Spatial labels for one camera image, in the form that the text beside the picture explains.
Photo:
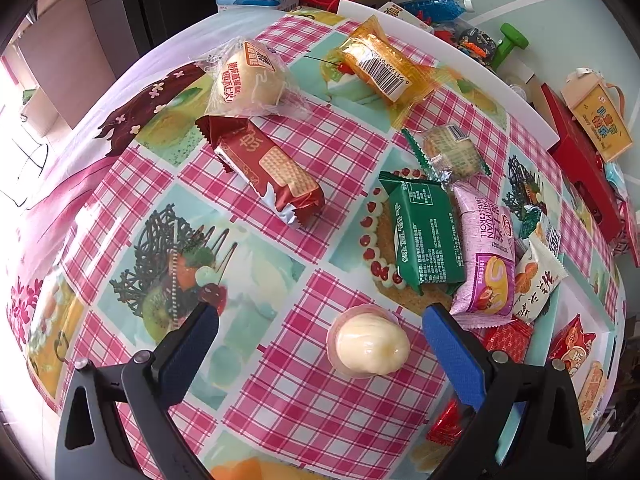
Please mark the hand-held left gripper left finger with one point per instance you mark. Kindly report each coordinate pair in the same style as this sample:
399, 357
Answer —
192, 345

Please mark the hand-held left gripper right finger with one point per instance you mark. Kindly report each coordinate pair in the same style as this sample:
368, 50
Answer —
452, 355

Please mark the round white pastry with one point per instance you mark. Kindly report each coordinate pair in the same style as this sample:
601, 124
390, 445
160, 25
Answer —
367, 342

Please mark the clear green-edged cracker packet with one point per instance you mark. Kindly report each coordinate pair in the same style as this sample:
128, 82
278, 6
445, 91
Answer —
450, 152

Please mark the white bun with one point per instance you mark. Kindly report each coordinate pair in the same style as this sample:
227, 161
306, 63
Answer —
247, 80

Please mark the small red patterned packet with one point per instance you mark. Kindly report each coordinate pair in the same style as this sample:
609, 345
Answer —
507, 340

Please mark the red candy wrapper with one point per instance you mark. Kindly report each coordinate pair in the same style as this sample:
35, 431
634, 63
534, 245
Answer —
445, 422

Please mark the pink swiss roll packet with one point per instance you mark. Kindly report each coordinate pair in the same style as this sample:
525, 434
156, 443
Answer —
487, 255

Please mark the pink checkered tablecloth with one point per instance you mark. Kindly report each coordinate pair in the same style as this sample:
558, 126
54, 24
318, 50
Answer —
280, 410

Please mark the white walnut snack packet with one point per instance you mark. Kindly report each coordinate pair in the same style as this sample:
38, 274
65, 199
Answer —
537, 280

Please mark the green snack packet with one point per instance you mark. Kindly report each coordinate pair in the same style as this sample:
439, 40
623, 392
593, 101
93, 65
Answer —
425, 237

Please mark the orange red snack packet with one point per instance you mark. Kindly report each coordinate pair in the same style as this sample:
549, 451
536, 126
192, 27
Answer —
582, 365

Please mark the white teal snack packet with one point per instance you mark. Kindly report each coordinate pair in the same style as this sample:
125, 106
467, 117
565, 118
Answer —
542, 230

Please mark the red biscuit packet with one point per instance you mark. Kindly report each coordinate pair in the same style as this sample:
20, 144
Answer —
265, 170

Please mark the flat red box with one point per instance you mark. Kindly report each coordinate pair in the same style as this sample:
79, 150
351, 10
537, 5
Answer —
582, 170

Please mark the printed pink white cloth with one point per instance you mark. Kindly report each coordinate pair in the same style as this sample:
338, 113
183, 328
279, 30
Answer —
100, 110

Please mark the white board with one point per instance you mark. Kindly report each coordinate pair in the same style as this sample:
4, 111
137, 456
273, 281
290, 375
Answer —
500, 85

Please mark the orange cake packet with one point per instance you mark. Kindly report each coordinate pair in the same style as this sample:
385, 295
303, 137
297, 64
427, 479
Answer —
382, 67

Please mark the pile of colourful toys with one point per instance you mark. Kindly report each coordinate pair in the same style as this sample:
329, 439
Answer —
475, 40

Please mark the green dumbbell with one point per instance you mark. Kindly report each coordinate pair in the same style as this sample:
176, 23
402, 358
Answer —
510, 42

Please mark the brown cabinet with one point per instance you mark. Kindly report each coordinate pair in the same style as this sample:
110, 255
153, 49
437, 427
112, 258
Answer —
65, 45

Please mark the dark cabinet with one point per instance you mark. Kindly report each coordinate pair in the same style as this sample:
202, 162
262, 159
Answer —
165, 0

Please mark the yellow white box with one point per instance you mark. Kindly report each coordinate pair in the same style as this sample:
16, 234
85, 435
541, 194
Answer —
397, 11

